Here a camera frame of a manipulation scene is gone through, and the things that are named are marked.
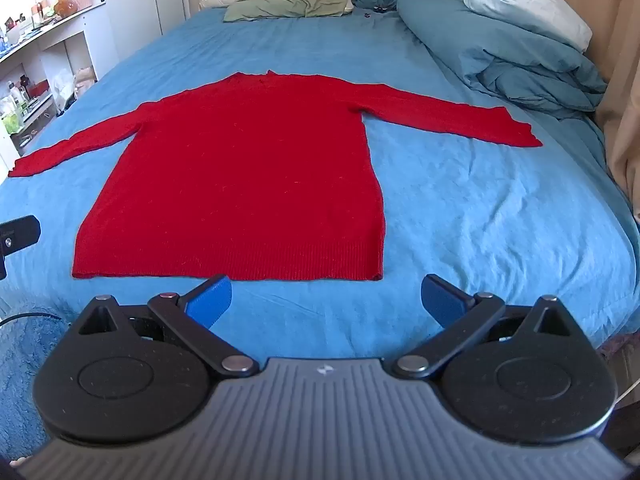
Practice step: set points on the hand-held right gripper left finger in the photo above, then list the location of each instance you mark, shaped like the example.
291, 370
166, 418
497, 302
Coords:
212, 300

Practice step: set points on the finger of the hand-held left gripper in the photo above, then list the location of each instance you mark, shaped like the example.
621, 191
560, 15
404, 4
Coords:
20, 235

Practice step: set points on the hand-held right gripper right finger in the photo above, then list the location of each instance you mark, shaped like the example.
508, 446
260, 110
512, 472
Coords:
440, 300

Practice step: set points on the red knit sweater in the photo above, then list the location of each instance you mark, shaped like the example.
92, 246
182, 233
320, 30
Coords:
240, 175

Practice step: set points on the green packet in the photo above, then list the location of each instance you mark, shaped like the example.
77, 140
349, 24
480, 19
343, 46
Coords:
12, 121

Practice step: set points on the blue fluffy rug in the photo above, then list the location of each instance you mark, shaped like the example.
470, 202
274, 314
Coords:
25, 360

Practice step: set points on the white bottle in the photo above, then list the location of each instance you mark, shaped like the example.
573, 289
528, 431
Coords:
18, 95

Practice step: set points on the red box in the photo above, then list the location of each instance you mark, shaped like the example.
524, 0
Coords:
39, 90

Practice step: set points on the beige bag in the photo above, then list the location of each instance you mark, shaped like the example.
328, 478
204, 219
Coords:
85, 80

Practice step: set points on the white shelf unit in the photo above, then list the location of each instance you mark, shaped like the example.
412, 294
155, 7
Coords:
65, 50

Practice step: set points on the orange jar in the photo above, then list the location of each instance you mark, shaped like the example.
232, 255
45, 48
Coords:
64, 4

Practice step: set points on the blue duvet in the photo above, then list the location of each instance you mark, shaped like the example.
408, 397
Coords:
500, 50

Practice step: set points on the white wardrobe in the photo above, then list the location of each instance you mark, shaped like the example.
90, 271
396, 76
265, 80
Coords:
145, 0

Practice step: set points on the small dark object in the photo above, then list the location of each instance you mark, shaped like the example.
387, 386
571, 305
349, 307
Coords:
372, 12

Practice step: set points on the green pillow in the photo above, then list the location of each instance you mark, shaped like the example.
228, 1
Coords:
285, 7

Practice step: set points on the pale blue blanket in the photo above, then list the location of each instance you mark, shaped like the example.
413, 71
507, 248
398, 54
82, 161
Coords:
525, 0

